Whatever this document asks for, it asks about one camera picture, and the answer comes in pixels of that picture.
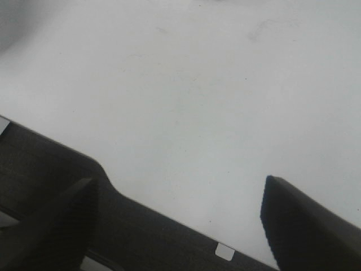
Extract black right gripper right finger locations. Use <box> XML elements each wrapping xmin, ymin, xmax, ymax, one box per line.
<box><xmin>260</xmin><ymin>176</ymin><xmax>360</xmax><ymax>270</ymax></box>

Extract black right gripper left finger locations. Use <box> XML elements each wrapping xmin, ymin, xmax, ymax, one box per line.
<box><xmin>1</xmin><ymin>178</ymin><xmax>98</xmax><ymax>270</ymax></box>

